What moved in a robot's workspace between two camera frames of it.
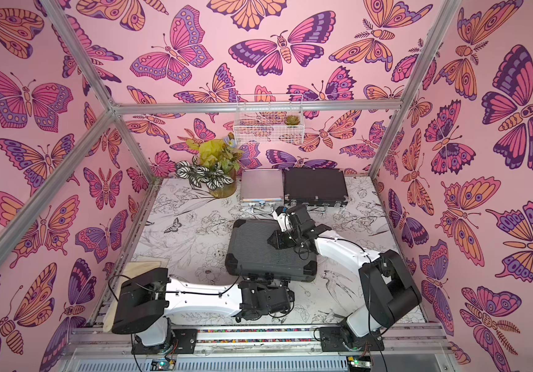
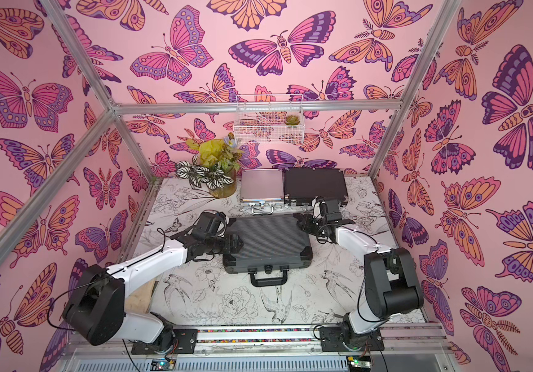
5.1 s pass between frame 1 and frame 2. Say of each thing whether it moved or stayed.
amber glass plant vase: stayed
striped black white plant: stayed
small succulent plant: stayed
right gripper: moved
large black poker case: moved
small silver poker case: stayed
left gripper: moved
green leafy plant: stayed
